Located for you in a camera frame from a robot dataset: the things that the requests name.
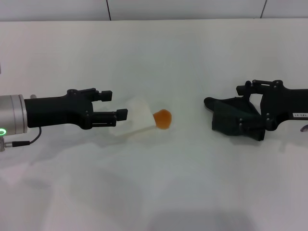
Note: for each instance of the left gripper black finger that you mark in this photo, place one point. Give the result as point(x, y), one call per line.
point(106, 95)
point(108, 117)

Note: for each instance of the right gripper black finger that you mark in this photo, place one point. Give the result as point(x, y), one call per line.
point(262, 84)
point(252, 121)

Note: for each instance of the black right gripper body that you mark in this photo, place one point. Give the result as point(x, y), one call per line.
point(288, 103)

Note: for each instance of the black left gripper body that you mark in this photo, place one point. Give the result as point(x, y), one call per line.
point(57, 110)

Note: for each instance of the dark blue rag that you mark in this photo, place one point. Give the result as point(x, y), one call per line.
point(226, 113)

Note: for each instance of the white paper cup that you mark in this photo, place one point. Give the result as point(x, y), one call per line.
point(139, 115)

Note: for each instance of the brown water stain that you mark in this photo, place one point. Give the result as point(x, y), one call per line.
point(163, 119)

